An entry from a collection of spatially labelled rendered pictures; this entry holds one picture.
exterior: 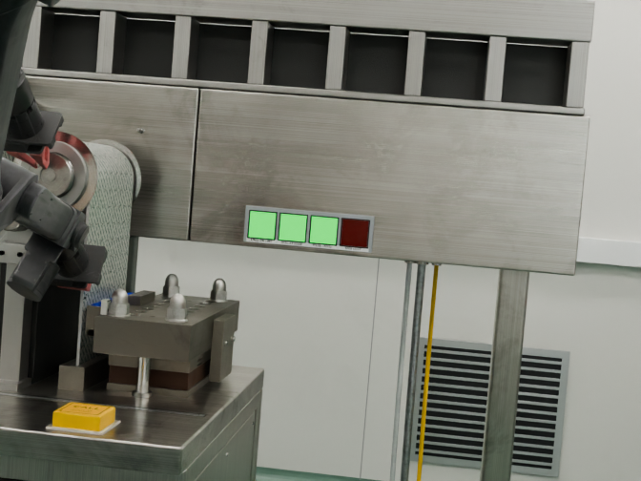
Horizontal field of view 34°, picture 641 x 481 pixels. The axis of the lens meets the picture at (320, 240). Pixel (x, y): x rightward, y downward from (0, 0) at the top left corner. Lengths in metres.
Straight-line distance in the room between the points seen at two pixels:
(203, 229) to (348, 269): 2.34
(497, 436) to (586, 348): 2.22
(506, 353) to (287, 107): 0.67
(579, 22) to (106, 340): 1.03
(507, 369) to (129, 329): 0.84
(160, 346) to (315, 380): 2.75
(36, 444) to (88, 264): 0.33
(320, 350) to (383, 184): 2.46
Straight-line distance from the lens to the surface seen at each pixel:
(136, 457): 1.47
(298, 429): 4.47
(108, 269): 1.89
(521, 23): 2.02
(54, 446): 1.51
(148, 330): 1.70
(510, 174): 1.99
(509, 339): 2.17
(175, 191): 2.06
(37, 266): 1.59
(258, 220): 2.01
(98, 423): 1.51
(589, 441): 4.47
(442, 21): 2.02
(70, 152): 1.76
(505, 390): 2.19
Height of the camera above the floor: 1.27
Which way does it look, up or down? 3 degrees down
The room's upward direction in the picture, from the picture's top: 5 degrees clockwise
